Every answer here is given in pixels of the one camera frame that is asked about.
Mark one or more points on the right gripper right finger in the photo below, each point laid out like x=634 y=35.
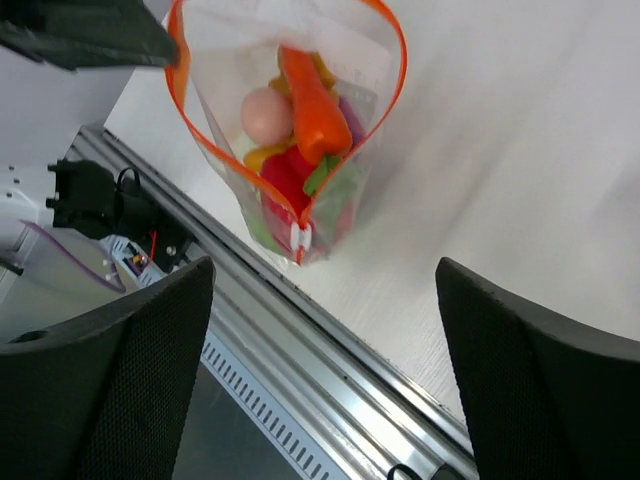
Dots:
x=544 y=396

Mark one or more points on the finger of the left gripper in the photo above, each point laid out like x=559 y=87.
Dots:
x=75 y=35

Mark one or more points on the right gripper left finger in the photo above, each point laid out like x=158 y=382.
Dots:
x=105 y=395

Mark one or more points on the pink peach toy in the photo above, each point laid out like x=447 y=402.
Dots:
x=266 y=116

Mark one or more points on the clear orange zip top bag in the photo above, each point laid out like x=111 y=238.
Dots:
x=229 y=48

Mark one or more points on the yellow ginger root toy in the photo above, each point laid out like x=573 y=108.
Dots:
x=308 y=113

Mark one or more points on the red bell pepper toy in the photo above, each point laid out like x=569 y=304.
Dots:
x=316 y=205

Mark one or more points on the orange carrot toy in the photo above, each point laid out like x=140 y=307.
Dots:
x=320 y=129

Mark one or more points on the purple onion toy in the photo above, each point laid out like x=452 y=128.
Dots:
x=354 y=124

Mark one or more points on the green cabbage toy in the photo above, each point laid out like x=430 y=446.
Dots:
x=261 y=234

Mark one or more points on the white slotted cable duct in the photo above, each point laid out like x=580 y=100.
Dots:
x=254 y=349

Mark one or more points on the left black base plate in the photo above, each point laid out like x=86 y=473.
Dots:
x=166 y=241

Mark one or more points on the aluminium mounting rail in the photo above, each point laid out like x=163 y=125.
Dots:
x=390 y=430

